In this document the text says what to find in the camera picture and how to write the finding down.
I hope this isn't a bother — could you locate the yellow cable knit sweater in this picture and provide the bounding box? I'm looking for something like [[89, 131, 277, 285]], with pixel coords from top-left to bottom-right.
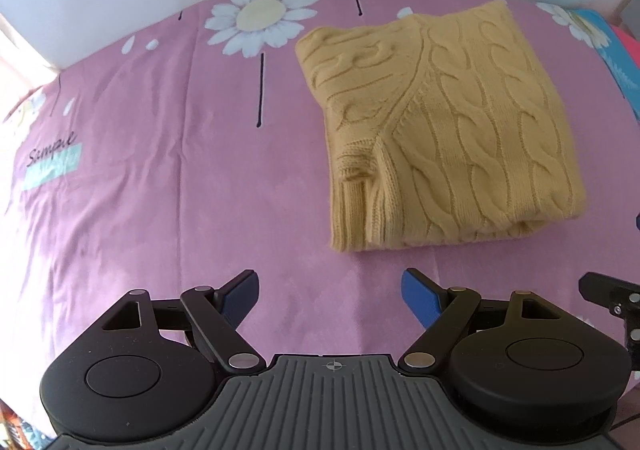
[[295, 0, 587, 252]]

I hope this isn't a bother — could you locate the pink floral bed sheet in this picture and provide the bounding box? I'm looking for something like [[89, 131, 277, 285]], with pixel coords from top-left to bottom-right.
[[1, 0, 639, 432]]

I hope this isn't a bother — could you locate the blue patterned pillow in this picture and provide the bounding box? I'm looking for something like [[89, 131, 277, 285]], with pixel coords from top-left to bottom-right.
[[572, 10, 639, 121]]

